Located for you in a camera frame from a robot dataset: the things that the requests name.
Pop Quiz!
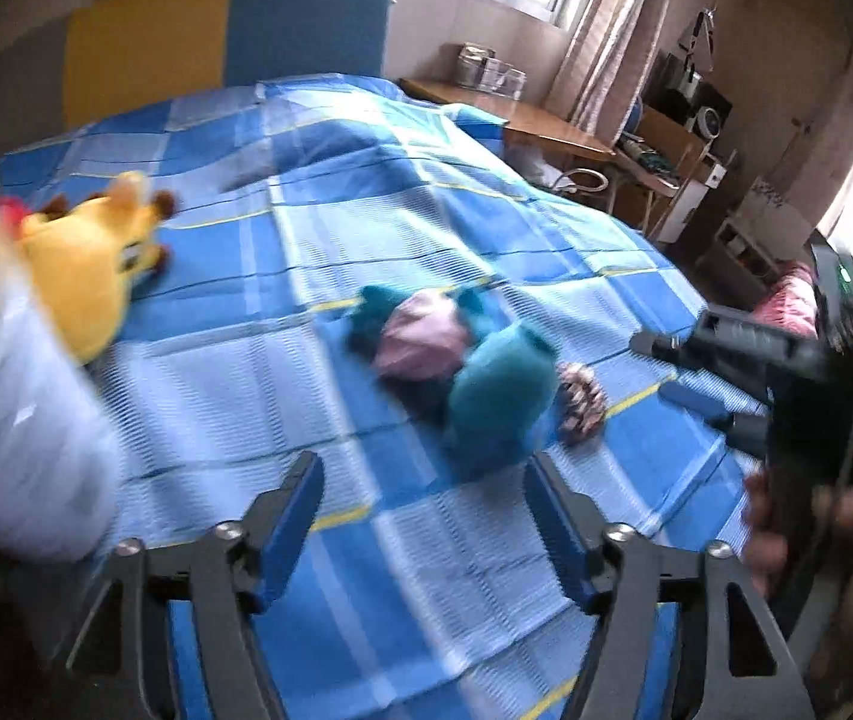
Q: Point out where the black speaker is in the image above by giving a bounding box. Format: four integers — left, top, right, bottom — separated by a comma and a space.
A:
646, 51, 732, 141

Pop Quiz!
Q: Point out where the wooden desk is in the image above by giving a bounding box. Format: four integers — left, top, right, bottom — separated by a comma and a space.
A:
399, 76, 616, 167

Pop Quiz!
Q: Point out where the teal plush toy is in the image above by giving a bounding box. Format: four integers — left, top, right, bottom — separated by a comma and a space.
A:
346, 283, 560, 471

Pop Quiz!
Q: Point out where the pink fuzzy sock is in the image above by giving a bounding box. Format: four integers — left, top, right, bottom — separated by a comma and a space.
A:
373, 292, 474, 384

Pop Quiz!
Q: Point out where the pink cloth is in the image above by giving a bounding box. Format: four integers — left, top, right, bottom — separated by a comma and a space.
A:
755, 261, 822, 340

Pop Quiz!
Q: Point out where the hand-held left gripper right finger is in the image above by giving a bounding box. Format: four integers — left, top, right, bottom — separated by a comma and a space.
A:
523, 453, 818, 720

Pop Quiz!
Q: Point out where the yellow giraffe plush toy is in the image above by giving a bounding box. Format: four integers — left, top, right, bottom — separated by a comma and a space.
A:
0, 153, 177, 369

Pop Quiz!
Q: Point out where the blue plaid bedsheet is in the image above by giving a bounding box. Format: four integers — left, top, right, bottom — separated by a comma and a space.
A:
0, 73, 755, 720

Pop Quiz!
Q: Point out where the white cable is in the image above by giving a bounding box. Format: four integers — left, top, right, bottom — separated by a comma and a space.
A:
552, 167, 612, 201

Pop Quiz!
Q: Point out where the brown striped scrunchie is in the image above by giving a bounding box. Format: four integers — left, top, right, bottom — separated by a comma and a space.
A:
554, 361, 609, 443

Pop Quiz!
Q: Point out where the pink curtain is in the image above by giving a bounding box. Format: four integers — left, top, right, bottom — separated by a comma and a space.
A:
544, 0, 687, 130

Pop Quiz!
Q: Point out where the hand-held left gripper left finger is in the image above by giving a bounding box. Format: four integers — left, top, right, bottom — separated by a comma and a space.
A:
65, 451, 326, 720

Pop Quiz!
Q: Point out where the white tin can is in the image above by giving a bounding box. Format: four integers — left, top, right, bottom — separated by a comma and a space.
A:
0, 195, 125, 565

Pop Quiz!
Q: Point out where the white storage shelf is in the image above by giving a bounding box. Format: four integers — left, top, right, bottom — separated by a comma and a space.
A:
695, 175, 812, 295

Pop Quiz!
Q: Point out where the grey yellow blue headboard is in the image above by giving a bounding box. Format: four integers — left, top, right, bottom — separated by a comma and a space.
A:
0, 0, 395, 156

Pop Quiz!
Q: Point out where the wooden shelf rack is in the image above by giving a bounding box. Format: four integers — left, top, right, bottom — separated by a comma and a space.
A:
612, 105, 737, 242

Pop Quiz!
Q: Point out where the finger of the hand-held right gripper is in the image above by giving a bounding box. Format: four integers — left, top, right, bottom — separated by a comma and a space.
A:
628, 307, 818, 392
658, 382, 770, 459

